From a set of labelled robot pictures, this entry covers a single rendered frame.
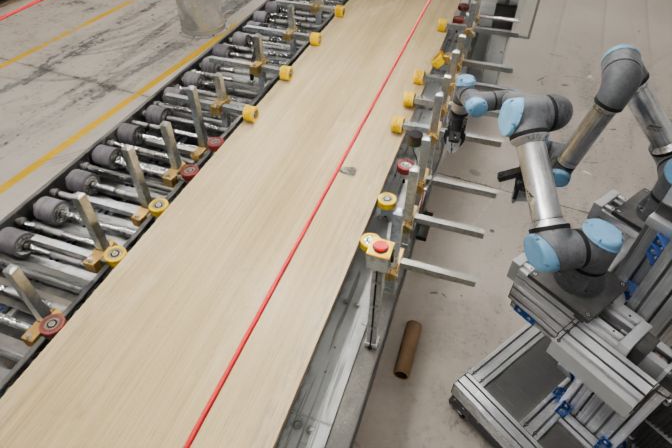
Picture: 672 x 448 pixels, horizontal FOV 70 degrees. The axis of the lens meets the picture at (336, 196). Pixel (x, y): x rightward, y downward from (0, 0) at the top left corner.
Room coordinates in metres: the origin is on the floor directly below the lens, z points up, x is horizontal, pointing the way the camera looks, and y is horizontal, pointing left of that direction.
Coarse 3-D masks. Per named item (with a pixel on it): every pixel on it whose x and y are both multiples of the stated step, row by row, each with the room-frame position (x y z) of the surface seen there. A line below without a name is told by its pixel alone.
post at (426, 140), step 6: (426, 138) 1.65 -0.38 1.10; (426, 144) 1.64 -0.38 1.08; (420, 150) 1.65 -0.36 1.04; (426, 150) 1.64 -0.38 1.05; (420, 156) 1.65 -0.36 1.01; (426, 156) 1.64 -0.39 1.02; (420, 162) 1.65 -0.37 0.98; (426, 162) 1.64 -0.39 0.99; (420, 168) 1.64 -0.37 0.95; (420, 174) 1.64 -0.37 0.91; (420, 180) 1.64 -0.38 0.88; (420, 198) 1.64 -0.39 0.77; (414, 204) 1.64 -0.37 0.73
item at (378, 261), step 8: (376, 240) 0.97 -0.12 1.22; (384, 240) 0.97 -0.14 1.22; (368, 248) 0.94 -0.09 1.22; (392, 248) 0.94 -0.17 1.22; (368, 256) 0.92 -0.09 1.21; (376, 256) 0.91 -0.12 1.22; (384, 256) 0.91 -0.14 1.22; (368, 264) 0.92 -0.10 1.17; (376, 264) 0.91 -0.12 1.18; (384, 264) 0.90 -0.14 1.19; (384, 272) 0.90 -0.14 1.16
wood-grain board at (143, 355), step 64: (384, 0) 3.72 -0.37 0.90; (448, 0) 3.72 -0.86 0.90; (320, 64) 2.69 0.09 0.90; (384, 64) 2.69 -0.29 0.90; (256, 128) 2.02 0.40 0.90; (320, 128) 2.02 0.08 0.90; (384, 128) 2.02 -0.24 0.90; (192, 192) 1.54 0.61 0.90; (256, 192) 1.54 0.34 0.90; (320, 192) 1.54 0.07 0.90; (128, 256) 1.18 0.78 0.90; (192, 256) 1.18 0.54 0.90; (256, 256) 1.18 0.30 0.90; (320, 256) 1.18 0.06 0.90; (128, 320) 0.90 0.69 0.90; (192, 320) 0.90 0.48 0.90; (320, 320) 0.90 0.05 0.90; (64, 384) 0.68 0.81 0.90; (128, 384) 0.68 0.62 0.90; (192, 384) 0.68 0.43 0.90; (256, 384) 0.68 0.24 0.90
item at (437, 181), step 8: (400, 176) 1.71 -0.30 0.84; (432, 176) 1.69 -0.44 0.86; (432, 184) 1.66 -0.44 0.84; (440, 184) 1.65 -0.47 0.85; (448, 184) 1.64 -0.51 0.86; (456, 184) 1.64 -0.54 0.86; (464, 184) 1.64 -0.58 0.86; (472, 184) 1.64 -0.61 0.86; (472, 192) 1.61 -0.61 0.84; (480, 192) 1.59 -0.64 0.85; (488, 192) 1.58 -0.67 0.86; (496, 192) 1.58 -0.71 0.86
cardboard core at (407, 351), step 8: (408, 328) 1.39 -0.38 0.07; (416, 328) 1.39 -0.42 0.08; (408, 336) 1.34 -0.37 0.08; (416, 336) 1.35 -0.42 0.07; (408, 344) 1.30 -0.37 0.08; (416, 344) 1.31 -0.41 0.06; (400, 352) 1.26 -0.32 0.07; (408, 352) 1.25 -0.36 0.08; (400, 360) 1.21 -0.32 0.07; (408, 360) 1.21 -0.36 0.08; (400, 368) 1.17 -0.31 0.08; (408, 368) 1.17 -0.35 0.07; (400, 376) 1.16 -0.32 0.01; (408, 376) 1.14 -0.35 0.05
